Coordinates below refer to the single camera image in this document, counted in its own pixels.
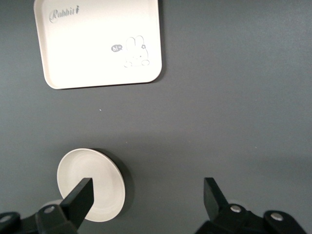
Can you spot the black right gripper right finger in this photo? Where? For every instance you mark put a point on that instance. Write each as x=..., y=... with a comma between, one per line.
x=214, y=202

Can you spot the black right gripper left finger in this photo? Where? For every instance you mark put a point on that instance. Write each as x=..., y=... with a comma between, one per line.
x=78, y=202

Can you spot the round cream plate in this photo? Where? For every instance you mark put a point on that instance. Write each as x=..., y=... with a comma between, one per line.
x=104, y=165

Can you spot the cream rabbit print tray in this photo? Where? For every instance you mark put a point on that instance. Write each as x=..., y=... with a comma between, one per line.
x=97, y=44

